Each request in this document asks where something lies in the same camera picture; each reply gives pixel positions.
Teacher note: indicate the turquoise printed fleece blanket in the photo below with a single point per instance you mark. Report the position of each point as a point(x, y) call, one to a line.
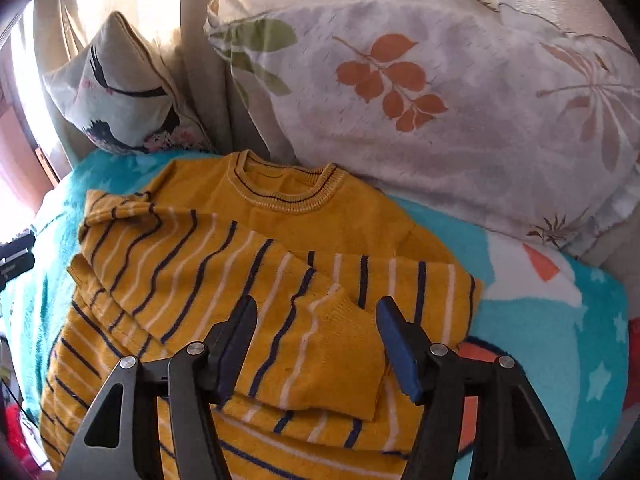
point(540, 310)

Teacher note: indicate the yellow striped knit sweater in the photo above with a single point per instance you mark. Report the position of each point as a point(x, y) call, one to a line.
point(280, 260)

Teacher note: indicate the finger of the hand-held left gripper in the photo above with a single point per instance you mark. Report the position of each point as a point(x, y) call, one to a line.
point(15, 257)

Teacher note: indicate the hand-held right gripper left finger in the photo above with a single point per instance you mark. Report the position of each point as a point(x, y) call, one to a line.
point(235, 355)

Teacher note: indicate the leaf print pillow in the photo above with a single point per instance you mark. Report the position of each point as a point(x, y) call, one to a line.
point(425, 110)

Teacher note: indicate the bird print cushion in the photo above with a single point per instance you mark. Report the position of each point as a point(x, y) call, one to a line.
point(120, 105)

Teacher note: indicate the beige curtain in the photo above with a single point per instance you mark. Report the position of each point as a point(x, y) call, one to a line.
point(165, 20)

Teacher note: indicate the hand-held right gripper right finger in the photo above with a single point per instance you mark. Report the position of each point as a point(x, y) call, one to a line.
point(400, 355)

